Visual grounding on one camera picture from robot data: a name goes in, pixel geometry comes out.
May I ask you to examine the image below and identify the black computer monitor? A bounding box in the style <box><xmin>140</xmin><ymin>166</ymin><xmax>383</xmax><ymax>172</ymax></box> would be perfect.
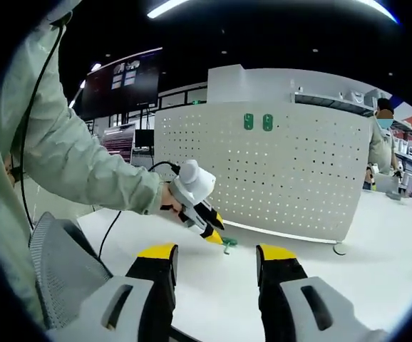
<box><xmin>134</xmin><ymin>129</ymin><xmax>155</xmax><ymax>149</ymax></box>

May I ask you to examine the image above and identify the person's left hand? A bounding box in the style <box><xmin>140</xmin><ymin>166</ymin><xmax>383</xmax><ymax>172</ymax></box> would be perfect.
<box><xmin>159</xmin><ymin>182</ymin><xmax>187</xmax><ymax>217</ymax></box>

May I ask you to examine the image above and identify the white pegboard mounting plate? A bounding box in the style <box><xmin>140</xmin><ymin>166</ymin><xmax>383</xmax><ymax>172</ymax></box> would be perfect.
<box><xmin>154</xmin><ymin>100</ymin><xmax>371</xmax><ymax>256</ymax></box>

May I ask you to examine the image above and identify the white partition block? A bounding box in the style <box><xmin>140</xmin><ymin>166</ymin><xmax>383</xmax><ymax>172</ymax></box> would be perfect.
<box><xmin>207</xmin><ymin>65</ymin><xmax>394</xmax><ymax>105</ymax></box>

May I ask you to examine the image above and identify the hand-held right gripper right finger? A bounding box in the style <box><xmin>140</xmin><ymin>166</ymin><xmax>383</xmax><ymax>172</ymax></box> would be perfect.
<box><xmin>255</xmin><ymin>243</ymin><xmax>388</xmax><ymax>342</ymax></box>

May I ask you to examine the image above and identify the grey mesh office chair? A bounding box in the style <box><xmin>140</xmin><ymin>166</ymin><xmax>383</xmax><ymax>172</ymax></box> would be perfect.
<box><xmin>27</xmin><ymin>211</ymin><xmax>115</xmax><ymax>331</ymax></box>

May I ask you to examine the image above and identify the black chest cable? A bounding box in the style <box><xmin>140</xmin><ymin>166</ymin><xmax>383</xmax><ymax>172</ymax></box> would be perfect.
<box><xmin>19</xmin><ymin>23</ymin><xmax>68</xmax><ymax>231</ymax></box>

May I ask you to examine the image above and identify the ceiling light strip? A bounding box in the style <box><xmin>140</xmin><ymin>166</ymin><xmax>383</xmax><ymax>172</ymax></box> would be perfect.
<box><xmin>146</xmin><ymin>0</ymin><xmax>401</xmax><ymax>25</ymax></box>

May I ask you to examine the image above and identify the dark wall display screen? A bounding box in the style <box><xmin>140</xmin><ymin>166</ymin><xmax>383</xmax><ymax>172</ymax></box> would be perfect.
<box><xmin>80</xmin><ymin>47</ymin><xmax>163</xmax><ymax>121</ymax></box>

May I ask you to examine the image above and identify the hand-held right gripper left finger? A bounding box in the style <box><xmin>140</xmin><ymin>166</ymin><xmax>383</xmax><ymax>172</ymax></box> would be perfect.
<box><xmin>47</xmin><ymin>242</ymin><xmax>179</xmax><ymax>342</ymax></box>

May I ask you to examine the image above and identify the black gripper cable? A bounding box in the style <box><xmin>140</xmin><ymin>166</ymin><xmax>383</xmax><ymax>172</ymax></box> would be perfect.
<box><xmin>98</xmin><ymin>160</ymin><xmax>182</xmax><ymax>260</ymax></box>

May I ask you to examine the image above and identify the operator in pale green coat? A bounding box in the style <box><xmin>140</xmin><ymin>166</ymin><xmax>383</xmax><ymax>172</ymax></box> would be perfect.
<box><xmin>0</xmin><ymin>0</ymin><xmax>75</xmax><ymax>321</ymax></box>

